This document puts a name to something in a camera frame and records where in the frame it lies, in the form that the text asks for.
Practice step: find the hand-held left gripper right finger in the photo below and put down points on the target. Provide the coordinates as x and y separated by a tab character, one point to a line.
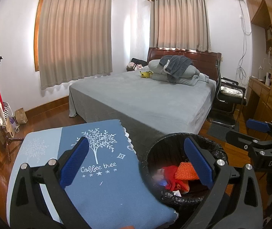
198	162

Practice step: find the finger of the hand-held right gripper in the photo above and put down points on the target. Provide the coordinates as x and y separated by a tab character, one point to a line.
241	139
257	124

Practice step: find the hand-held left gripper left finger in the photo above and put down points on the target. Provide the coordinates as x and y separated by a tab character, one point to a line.
75	162

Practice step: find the orange foam mesh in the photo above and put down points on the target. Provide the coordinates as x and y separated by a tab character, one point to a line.
186	171

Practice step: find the red cloth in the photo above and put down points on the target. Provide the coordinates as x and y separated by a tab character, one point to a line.
170	174

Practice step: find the black-lined trash bin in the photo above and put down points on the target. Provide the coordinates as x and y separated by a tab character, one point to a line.
164	145

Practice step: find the blue glove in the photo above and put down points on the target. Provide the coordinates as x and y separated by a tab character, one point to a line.
162	183

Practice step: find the grey floor mat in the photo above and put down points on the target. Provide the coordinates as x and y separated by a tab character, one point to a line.
221	132

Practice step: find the black office chair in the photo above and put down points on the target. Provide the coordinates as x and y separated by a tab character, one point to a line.
229	95

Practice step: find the blue tree print tablecloth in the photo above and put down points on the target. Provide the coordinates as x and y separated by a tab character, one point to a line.
116	190

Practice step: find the wooden coat rack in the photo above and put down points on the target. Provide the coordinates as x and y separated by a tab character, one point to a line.
8	143

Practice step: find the brown paper bag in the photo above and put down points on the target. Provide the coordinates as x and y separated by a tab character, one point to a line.
21	116

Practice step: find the folded grey quilt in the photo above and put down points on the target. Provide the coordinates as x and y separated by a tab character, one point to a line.
202	78

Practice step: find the purple white bag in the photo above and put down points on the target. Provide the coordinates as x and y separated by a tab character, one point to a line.
13	125

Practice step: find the cardboard box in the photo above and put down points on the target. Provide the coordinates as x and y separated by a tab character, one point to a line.
2	134

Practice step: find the wooden headboard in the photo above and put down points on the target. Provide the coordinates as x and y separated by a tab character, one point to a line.
205	62

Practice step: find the striped bag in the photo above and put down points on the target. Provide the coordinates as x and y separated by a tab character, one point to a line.
6	111

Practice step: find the grey bed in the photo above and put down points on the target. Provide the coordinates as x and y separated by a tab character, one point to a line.
138	100

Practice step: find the grey pillow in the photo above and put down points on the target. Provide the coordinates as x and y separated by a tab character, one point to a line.
153	65
159	77

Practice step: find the dark grey towel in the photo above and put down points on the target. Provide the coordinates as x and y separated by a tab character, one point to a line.
176	64

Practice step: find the yellow plush toy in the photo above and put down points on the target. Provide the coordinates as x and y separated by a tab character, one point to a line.
146	74

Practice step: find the pink plush toy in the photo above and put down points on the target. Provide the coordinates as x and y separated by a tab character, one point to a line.
133	66

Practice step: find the wide beige curtain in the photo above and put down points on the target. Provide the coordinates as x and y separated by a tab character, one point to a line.
76	38

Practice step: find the narrow beige curtain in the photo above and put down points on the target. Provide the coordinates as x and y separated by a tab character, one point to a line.
181	23

